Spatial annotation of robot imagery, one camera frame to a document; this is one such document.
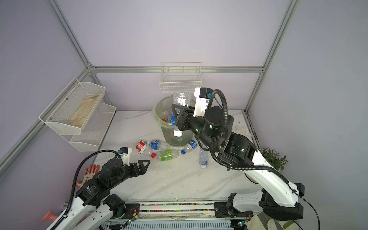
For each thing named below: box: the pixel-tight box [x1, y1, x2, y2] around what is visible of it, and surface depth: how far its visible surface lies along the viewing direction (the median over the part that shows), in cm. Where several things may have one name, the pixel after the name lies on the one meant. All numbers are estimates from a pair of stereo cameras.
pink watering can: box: [42, 210, 58, 222], surface depth 64 cm
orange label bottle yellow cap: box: [160, 111, 170, 122], surface depth 93 cm
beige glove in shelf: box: [67, 92, 101, 128], surface depth 81 cm
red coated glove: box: [76, 164, 100, 189], surface depth 88 cm
